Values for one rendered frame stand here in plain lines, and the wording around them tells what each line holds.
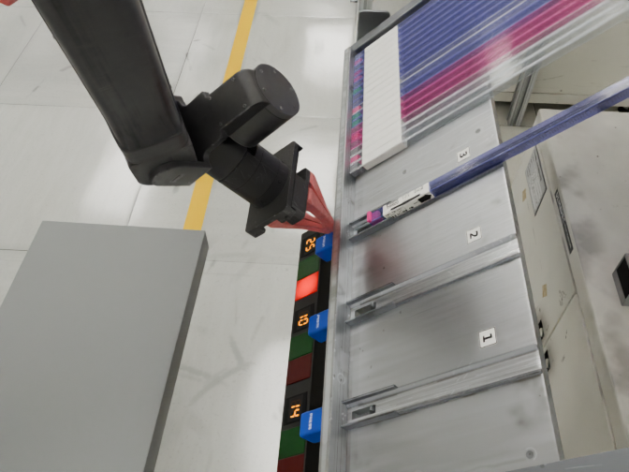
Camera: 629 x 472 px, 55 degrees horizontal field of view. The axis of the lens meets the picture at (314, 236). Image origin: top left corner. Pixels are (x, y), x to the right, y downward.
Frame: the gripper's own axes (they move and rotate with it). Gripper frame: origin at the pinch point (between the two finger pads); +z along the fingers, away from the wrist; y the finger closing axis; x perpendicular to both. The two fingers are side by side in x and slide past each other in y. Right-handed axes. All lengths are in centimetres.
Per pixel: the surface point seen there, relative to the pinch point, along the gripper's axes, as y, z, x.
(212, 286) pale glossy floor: 38, 32, 72
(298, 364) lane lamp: -15.0, 2.5, 5.6
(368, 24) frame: 40.9, 2.5, -3.3
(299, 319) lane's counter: -9.1, 2.7, 6.3
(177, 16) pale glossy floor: 163, 9, 101
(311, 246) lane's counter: 1.4, 2.9, 5.6
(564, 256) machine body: 8.0, 32.9, -14.4
